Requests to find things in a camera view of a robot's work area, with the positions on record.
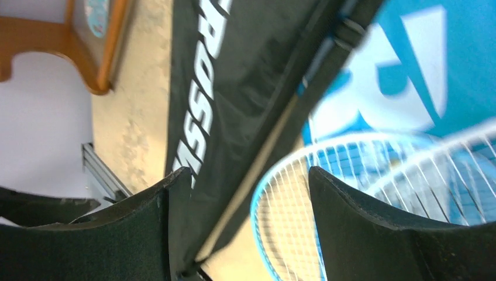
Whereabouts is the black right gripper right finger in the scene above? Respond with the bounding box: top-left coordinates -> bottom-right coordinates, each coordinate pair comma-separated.
308,166 -> 495,280

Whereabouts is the blue white plastic packet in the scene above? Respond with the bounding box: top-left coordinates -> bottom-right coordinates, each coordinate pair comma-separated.
84,0 -> 110,38

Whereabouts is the wooden shelf rack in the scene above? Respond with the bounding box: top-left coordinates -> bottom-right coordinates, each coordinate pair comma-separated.
1,1 -> 135,95

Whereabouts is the light blue badminton racket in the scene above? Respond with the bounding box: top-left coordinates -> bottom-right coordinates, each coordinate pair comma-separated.
364,120 -> 496,226
194,0 -> 496,281

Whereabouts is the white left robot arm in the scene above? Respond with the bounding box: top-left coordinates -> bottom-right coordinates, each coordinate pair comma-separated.
1,186 -> 101,227

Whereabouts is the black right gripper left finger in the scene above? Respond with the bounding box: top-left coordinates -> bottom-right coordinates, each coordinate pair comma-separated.
1,167 -> 191,280

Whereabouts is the blue racket cover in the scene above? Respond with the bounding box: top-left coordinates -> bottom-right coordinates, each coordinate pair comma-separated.
302,1 -> 495,145

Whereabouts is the black Crossway racket cover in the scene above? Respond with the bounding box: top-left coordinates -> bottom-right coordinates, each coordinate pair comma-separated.
165,1 -> 382,276

